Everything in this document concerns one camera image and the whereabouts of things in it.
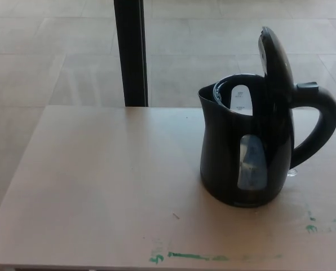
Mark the black electric kettle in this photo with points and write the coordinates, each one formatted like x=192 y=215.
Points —
x=221 y=158

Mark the black vertical post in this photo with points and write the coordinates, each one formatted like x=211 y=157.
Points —
x=132 y=53

